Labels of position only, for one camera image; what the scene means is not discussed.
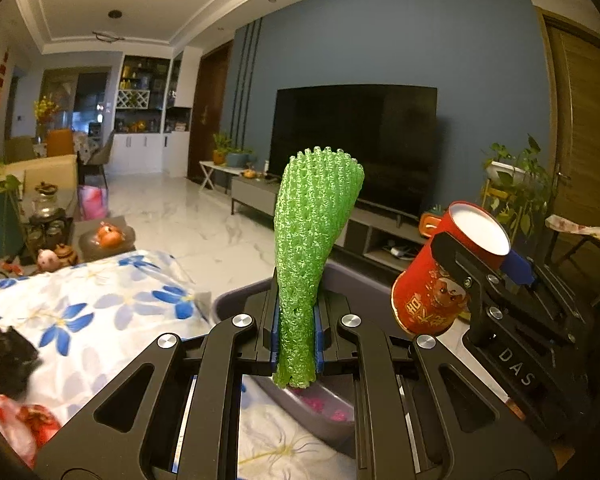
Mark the plant in orange pot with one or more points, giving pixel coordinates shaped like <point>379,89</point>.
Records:
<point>220,152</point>

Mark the black crumpled bag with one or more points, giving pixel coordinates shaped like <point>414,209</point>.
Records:
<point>9,360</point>

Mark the grey television cabinet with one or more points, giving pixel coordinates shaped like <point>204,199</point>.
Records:
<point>252,197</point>

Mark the yellow flowers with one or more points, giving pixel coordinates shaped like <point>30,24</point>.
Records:
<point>45,107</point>

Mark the black television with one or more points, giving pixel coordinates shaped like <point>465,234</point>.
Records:
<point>360,135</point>

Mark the grey plastic bin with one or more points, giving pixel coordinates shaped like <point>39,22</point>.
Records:
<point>234,300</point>

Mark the blue floral tablecloth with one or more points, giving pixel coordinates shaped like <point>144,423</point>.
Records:
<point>104,305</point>

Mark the brown teapot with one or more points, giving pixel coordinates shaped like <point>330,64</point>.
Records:
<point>65,256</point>

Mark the red crumpled wrapper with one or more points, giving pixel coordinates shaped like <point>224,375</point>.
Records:
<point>24,425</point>

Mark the leafy plant on yellow stand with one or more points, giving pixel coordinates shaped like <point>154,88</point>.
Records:
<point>520,180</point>

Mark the pink pig figurine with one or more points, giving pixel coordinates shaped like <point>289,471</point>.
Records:
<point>47,260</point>

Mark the white display cabinet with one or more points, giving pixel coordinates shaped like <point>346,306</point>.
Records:
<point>139,150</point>

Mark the chair with patterned cloth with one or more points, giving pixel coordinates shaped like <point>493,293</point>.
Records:
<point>585,240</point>

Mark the beige armchair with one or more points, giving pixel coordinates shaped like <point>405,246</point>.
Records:
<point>49,170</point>

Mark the white bench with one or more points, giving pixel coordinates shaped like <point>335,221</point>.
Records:
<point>214,167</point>

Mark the red paper cup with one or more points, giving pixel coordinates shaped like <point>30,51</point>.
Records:
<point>420,290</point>

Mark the orange box ornament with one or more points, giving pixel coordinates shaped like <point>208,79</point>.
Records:
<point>429,225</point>

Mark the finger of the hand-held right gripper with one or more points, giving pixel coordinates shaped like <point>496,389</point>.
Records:
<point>520,267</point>
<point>460,265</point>

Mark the wooden door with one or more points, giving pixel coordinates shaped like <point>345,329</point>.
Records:
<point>590,135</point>

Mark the orange fruit ornament on tray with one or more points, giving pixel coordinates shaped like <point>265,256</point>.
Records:
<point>87,250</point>

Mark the glass jar with lid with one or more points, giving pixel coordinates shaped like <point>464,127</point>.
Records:
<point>45,202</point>

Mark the dark brown door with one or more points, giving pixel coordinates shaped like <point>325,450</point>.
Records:
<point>212,110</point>

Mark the ceiling lamp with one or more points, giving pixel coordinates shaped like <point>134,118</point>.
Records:
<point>108,36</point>

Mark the pink bag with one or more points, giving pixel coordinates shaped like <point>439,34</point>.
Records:
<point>93,202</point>

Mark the grey dining chair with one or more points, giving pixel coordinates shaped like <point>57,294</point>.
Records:
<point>99,157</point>

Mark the orange round ornament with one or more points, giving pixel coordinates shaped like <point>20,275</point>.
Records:
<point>109,235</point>

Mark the plant in blue pot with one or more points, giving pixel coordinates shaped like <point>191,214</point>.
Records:
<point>237,159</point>

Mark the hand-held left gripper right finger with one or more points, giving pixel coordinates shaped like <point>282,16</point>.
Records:
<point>320,345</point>

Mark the green foam fruit net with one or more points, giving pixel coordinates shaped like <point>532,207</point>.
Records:
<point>310,240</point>

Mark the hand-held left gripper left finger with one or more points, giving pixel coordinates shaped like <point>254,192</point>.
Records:
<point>276,332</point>

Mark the orange chair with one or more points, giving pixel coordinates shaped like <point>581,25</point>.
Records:
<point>59,142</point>

